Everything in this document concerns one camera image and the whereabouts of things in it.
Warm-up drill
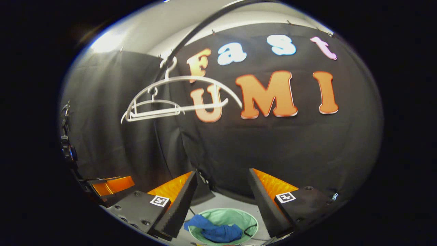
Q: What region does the small ceiling light panel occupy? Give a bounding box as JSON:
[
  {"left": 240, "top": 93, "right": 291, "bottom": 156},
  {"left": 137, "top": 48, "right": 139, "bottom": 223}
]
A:
[{"left": 90, "top": 31, "right": 123, "bottom": 53}]

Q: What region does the green laundry hamper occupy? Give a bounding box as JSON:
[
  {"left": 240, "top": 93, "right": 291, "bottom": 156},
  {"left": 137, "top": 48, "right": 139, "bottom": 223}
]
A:
[{"left": 188, "top": 208, "right": 259, "bottom": 246}]

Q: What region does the white hanger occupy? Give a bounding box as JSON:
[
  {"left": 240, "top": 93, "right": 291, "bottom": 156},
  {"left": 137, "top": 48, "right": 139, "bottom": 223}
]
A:
[
  {"left": 121, "top": 56, "right": 243, "bottom": 124},
  {"left": 128, "top": 87, "right": 181, "bottom": 118}
]

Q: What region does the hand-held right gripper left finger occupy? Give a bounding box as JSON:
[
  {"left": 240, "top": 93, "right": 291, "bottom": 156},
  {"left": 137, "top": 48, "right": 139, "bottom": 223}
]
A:
[{"left": 101, "top": 171, "right": 198, "bottom": 242}]

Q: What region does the black clothes rack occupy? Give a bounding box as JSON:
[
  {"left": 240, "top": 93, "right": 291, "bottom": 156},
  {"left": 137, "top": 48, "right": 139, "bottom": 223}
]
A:
[{"left": 152, "top": 0, "right": 284, "bottom": 192}]

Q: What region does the blue corduroy shirt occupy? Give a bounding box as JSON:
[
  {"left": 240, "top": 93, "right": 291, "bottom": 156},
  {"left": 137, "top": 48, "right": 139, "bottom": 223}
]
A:
[{"left": 184, "top": 214, "right": 243, "bottom": 244}]

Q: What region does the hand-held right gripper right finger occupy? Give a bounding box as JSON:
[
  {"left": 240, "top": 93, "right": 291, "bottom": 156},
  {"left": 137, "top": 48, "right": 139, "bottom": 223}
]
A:
[{"left": 248, "top": 168, "right": 337, "bottom": 239}]

